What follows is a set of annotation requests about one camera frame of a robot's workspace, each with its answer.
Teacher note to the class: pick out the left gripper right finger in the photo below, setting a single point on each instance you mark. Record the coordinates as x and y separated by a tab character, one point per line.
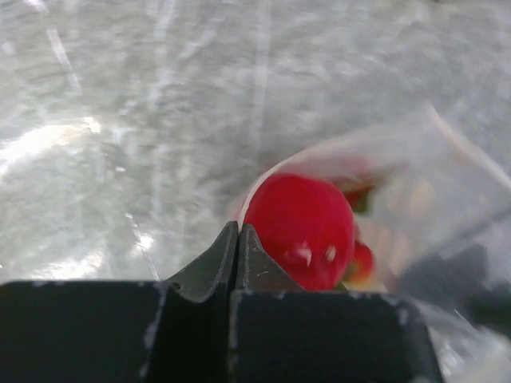
281	333

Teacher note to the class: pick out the polka dot zip bag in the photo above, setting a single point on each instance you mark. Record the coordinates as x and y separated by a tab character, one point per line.
435	211

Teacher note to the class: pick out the red toy apple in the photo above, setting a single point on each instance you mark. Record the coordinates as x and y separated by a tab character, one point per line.
306	225

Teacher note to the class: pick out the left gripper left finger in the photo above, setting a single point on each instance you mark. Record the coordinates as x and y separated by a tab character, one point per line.
122	331

